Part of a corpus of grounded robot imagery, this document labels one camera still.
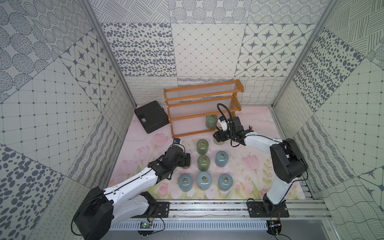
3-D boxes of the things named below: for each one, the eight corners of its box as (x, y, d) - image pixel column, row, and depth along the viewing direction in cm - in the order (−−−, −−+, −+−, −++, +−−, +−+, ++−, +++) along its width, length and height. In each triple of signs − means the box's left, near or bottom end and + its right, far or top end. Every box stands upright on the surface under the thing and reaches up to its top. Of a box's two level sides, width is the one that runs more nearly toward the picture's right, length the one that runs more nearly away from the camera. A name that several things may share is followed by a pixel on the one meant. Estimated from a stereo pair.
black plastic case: (146, 135, 104) (144, 130, 100) (135, 114, 117) (132, 109, 113) (171, 123, 112) (170, 118, 107) (158, 104, 125) (156, 99, 120)
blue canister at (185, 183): (179, 192, 82) (177, 187, 74) (180, 179, 86) (178, 173, 79) (192, 192, 82) (192, 187, 74) (192, 179, 86) (192, 173, 79)
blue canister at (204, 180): (197, 190, 82) (197, 185, 75) (197, 176, 87) (197, 170, 80) (211, 190, 82) (212, 185, 75) (210, 176, 87) (211, 170, 80)
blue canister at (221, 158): (215, 167, 91) (217, 161, 84) (214, 157, 95) (216, 150, 88) (227, 167, 91) (229, 161, 84) (225, 157, 95) (227, 150, 88)
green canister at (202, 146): (196, 154, 96) (196, 148, 89) (196, 145, 100) (196, 139, 93) (208, 154, 96) (208, 148, 89) (207, 145, 100) (208, 139, 93)
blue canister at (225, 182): (218, 191, 82) (220, 186, 75) (217, 178, 86) (219, 173, 79) (231, 191, 82) (234, 186, 75) (229, 178, 86) (232, 173, 79)
